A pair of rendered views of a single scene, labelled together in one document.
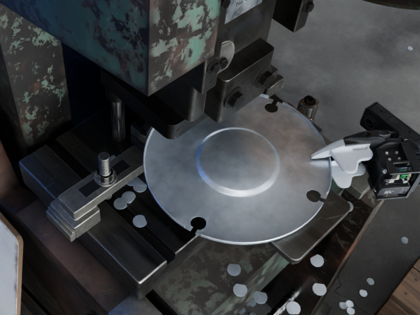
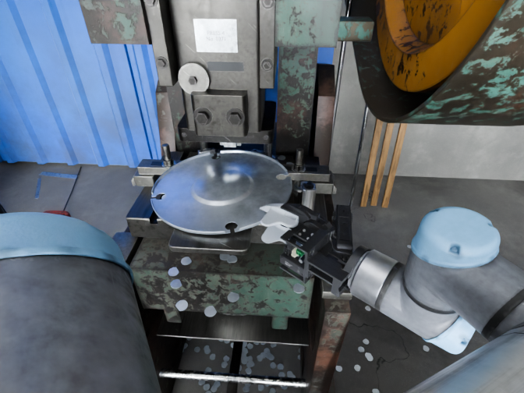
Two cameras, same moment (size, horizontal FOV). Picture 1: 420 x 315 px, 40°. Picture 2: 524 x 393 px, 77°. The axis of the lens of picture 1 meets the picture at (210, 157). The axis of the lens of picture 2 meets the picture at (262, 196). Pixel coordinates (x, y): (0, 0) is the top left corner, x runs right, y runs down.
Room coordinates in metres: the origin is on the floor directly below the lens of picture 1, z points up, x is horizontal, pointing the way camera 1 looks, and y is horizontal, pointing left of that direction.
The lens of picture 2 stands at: (0.31, -0.55, 1.18)
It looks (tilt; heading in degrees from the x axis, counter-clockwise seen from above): 37 degrees down; 57
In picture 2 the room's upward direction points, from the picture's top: straight up
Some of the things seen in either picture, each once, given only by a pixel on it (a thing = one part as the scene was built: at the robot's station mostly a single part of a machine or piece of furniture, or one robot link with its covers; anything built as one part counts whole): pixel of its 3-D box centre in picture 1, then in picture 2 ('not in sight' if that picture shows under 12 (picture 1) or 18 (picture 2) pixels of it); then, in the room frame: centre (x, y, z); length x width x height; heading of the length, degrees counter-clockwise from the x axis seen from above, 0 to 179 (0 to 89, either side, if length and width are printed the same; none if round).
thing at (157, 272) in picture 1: (178, 155); (235, 192); (0.63, 0.06, 0.68); 0.45 x 0.30 x 0.06; 143
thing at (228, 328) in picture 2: not in sight; (240, 280); (0.63, 0.06, 0.31); 0.43 x 0.42 x 0.01; 143
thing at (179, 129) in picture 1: (182, 77); (231, 125); (0.63, 0.06, 0.86); 0.20 x 0.16 x 0.05; 143
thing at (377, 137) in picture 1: (369, 143); (302, 219); (0.60, -0.24, 0.82); 0.09 x 0.02 x 0.05; 105
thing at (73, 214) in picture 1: (100, 180); (165, 163); (0.49, 0.16, 0.76); 0.17 x 0.06 x 0.10; 143
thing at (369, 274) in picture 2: not in sight; (372, 277); (0.62, -0.38, 0.80); 0.08 x 0.05 x 0.08; 15
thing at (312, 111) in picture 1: (304, 118); (307, 202); (0.69, -0.15, 0.75); 0.03 x 0.03 x 0.10; 53
